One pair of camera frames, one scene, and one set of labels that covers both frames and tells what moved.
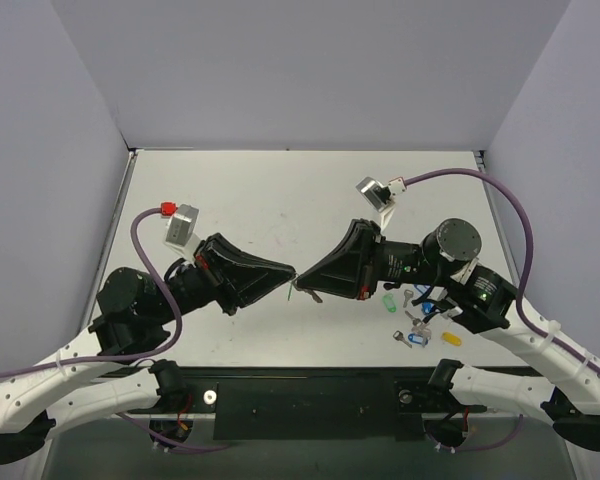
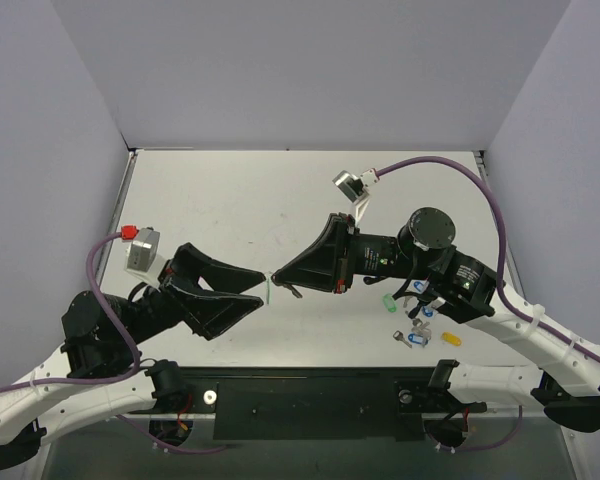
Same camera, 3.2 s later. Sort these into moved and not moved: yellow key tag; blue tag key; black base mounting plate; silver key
Moved: silver key
Not moved: black base mounting plate; yellow key tag; blue tag key
